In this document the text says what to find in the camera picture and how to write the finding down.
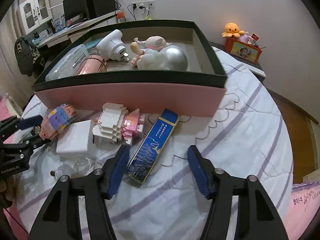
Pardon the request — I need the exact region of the blue gold rectangular box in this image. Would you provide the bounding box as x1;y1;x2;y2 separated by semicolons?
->
126;108;180;187

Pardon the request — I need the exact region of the clear glass skull bottle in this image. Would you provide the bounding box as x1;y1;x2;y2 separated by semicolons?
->
50;158;103;180

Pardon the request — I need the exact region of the white pink block figure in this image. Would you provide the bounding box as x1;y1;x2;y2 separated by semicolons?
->
92;102;145;146

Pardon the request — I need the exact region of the white power adapter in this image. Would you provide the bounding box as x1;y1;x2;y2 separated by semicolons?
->
56;120;97;157

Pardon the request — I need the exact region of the pink purple block figure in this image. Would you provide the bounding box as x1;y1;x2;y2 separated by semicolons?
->
40;104;76;140

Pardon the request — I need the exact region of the clear plastic floss box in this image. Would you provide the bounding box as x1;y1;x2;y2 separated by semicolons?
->
46;44;89;82

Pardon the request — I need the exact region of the rose gold metal cup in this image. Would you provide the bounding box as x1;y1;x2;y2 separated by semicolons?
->
76;55;107;75

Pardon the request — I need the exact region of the white astronaut figure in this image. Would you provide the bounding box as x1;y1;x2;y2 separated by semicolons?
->
137;45;188;72

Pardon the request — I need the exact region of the teal oval case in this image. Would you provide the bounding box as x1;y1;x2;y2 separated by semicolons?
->
85;38;102;50

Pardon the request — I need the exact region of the pink haired doll figure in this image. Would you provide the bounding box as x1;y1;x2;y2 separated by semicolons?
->
130;36;171;66

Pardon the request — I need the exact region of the person's left hand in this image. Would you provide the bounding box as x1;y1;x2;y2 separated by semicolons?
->
0;176;16;209

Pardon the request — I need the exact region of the striped white bed cover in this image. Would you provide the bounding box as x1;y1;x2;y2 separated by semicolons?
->
15;45;294;240

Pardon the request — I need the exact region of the beige curtain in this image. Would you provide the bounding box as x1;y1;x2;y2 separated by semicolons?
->
1;5;35;106

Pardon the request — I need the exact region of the dark jacket on chair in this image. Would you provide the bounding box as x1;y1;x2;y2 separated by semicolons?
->
14;36;46;76

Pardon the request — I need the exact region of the pink printed pillow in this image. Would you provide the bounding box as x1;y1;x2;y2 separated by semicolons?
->
284;181;319;239

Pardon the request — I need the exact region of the pink and black storage box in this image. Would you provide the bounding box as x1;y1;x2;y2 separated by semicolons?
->
33;20;227;117

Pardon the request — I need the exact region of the black and white low cabinet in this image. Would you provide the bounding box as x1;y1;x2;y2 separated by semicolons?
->
210;42;266;83

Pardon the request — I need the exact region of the red picture storage box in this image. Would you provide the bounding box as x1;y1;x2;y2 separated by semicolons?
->
225;38;262;63

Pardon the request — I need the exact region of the white computer desk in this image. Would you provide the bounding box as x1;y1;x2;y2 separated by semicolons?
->
37;10;121;48

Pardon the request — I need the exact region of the purple plush toy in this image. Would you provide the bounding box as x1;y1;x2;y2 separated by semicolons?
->
238;32;254;44

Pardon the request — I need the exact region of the orange octopus plush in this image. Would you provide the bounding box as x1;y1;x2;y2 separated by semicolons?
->
221;22;245;38

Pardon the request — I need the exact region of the orange lid water bottle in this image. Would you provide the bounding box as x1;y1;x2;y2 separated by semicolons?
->
117;11;126;23

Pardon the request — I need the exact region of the black computer monitor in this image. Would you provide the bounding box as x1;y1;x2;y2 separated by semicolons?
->
63;0;88;21

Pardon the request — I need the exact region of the white wall cabinet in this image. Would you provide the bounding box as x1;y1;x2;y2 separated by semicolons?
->
19;0;53;34

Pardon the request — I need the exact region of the wall power outlet strip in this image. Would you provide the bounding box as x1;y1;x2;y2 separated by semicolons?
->
131;0;155;9

